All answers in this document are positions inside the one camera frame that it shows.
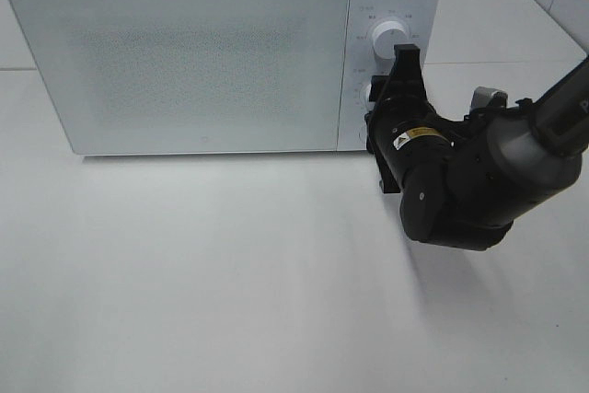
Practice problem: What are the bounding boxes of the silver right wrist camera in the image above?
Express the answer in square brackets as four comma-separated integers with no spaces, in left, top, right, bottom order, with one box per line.
[469,87,508,112]

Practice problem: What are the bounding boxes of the round white door button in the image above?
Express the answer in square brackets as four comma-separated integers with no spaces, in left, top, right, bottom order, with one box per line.
[359,125,367,144]

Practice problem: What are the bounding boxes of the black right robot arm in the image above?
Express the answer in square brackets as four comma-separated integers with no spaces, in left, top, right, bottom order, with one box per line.
[364,44,588,251]

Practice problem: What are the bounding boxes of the white microwave door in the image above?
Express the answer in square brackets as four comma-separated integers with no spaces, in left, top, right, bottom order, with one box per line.
[10,0,348,156]

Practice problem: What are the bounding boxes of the white round knob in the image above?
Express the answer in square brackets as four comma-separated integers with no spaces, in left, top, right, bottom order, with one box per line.
[371,17,410,61]
[361,83,375,111]

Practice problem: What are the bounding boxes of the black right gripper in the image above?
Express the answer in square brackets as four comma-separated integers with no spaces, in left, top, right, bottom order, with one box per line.
[365,44,460,194]

